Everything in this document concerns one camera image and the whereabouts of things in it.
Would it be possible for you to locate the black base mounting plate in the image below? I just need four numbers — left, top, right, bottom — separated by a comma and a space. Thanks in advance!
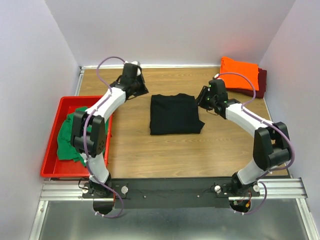
81, 177, 260, 215

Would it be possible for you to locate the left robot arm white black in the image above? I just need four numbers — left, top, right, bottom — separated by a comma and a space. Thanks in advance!
70, 61, 149, 198

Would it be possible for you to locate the aluminium frame rail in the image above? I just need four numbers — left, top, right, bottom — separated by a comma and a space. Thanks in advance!
40, 178, 308, 201

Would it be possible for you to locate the red plastic tray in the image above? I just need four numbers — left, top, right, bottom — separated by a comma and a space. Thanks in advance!
40, 96, 101, 179

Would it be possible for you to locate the orange folded t shirt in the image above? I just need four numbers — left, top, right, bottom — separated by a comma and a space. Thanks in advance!
219, 56, 259, 90

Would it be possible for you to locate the green crumpled t shirt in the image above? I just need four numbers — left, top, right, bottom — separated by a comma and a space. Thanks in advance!
56, 106, 112, 166

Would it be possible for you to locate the black t shirt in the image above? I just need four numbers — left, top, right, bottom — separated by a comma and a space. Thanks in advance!
149, 93, 205, 135

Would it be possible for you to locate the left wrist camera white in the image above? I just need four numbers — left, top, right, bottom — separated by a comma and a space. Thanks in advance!
123, 61, 142, 78

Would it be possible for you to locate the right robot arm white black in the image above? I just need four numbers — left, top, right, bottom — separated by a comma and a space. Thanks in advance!
196, 78, 295, 196

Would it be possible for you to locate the dark red folded t shirt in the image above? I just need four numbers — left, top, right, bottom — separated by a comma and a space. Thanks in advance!
227, 68, 267, 99

